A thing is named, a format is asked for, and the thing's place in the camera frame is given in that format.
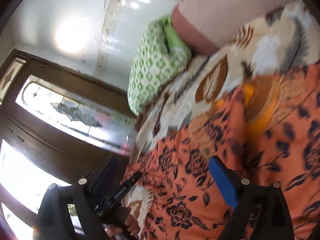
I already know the orange black floral garment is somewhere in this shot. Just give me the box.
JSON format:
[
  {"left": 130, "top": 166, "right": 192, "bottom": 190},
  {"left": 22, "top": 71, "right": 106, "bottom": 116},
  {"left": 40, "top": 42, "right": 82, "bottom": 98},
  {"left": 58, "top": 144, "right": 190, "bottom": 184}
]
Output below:
[{"left": 125, "top": 64, "right": 319, "bottom": 239}]

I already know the person's left hand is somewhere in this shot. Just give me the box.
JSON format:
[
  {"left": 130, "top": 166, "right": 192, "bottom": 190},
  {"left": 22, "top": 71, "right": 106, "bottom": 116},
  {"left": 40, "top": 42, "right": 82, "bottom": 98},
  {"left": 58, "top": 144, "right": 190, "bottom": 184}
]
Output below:
[{"left": 105, "top": 207, "right": 140, "bottom": 239}]

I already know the stained glass wooden door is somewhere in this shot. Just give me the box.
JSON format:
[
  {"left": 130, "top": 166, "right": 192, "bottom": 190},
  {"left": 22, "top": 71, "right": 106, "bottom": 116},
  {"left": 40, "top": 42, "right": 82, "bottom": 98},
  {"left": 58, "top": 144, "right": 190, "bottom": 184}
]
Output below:
[{"left": 1, "top": 49, "right": 135, "bottom": 239}]

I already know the green checkered pillow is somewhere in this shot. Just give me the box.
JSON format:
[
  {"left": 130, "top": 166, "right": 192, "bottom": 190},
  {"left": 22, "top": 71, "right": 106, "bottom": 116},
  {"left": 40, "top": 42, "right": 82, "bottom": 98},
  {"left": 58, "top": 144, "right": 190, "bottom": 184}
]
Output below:
[{"left": 127, "top": 15, "right": 191, "bottom": 115}]

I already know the beige leaf pattern blanket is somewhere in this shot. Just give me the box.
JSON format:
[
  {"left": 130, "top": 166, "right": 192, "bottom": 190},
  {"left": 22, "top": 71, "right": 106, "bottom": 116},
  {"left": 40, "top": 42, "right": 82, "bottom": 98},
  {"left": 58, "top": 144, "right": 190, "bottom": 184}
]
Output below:
[{"left": 120, "top": 0, "right": 320, "bottom": 227}]

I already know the pink quilted bolster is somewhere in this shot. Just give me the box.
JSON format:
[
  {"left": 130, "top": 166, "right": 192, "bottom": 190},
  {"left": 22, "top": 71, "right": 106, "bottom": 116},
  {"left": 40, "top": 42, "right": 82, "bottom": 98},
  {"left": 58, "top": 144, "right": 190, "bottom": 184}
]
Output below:
[{"left": 171, "top": 0, "right": 295, "bottom": 56}]

